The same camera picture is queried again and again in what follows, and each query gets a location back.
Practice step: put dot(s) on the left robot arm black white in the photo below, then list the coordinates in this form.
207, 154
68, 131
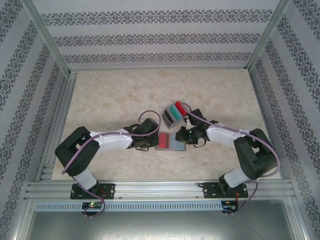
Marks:
82, 162

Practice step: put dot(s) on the aluminium frame side rail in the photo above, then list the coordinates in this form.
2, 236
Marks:
58, 125

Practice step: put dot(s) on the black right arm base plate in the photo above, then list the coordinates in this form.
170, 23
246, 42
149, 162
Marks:
208, 190

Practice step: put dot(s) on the light blue credit card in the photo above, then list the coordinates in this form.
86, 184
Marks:
176, 142

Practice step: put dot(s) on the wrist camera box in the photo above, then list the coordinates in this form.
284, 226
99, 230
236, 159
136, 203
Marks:
197, 116
148, 126

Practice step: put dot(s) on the aluminium frame upright post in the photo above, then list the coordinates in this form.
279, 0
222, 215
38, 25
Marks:
49, 37
265, 37

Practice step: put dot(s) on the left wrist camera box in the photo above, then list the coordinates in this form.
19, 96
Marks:
148, 126

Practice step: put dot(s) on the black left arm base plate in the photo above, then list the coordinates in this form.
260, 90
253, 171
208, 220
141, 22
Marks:
110, 191

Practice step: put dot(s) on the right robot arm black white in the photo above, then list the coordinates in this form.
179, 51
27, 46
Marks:
257, 162

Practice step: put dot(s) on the grey card holder wallet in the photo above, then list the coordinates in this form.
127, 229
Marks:
171, 150

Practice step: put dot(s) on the aluminium frame mounting rail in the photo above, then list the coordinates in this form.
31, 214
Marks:
160, 190

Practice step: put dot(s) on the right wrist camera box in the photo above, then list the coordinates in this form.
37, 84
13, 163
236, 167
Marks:
197, 116

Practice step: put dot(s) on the aluminium frame cross rail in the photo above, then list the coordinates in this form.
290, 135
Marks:
160, 68

